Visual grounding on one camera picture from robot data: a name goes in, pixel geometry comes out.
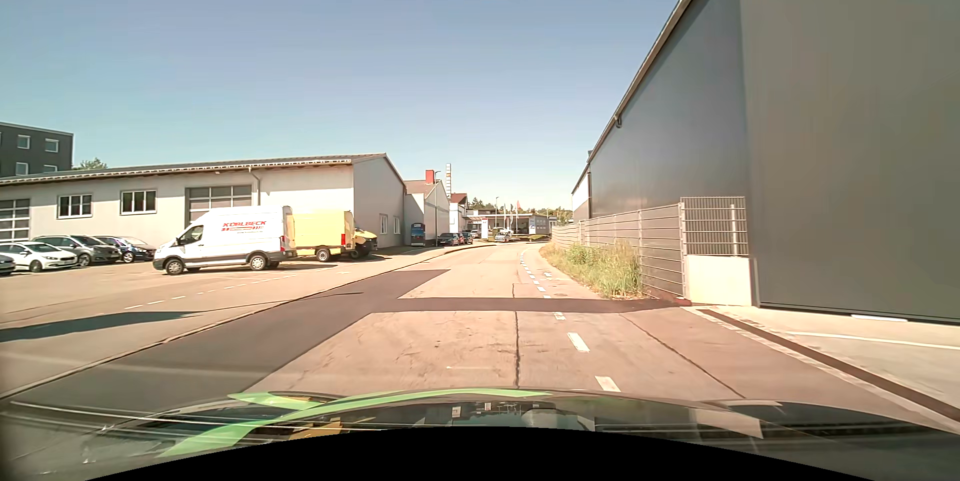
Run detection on car's own bonnet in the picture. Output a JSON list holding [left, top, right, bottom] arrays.
[[0, 388, 960, 481]]

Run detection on overgrown grass verge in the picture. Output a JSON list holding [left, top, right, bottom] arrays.
[[540, 241, 646, 299]]

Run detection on grey car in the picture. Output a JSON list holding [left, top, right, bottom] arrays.
[[33, 235, 123, 267]]

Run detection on grey metal mesh fence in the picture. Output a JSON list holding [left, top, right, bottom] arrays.
[[551, 197, 750, 299]]

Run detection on white low warehouse building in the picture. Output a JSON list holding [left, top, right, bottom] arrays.
[[0, 153, 407, 251]]

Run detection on white gabled building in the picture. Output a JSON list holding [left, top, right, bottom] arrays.
[[403, 169, 452, 246]]

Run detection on grey asphalt road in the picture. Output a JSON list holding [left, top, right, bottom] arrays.
[[0, 242, 960, 437]]

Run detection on yellow box lorry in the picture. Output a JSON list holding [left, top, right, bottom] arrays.
[[288, 210, 379, 263]]

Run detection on dark grey office building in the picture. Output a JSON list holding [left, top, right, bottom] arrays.
[[0, 121, 75, 179]]

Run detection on white van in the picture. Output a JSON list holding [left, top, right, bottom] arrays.
[[152, 205, 298, 276]]

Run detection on road markings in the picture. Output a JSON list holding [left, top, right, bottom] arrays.
[[517, 250, 624, 393]]

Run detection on low white wall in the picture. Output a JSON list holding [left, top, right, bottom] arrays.
[[684, 255, 754, 308]]

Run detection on white car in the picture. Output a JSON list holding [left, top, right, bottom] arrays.
[[0, 241, 80, 273]]

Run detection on distant commercial building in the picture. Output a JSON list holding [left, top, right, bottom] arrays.
[[466, 211, 558, 237]]

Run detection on dark blue car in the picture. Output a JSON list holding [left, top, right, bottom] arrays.
[[97, 235, 157, 264]]

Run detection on large grey hall building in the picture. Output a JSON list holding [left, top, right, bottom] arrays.
[[571, 0, 960, 324]]

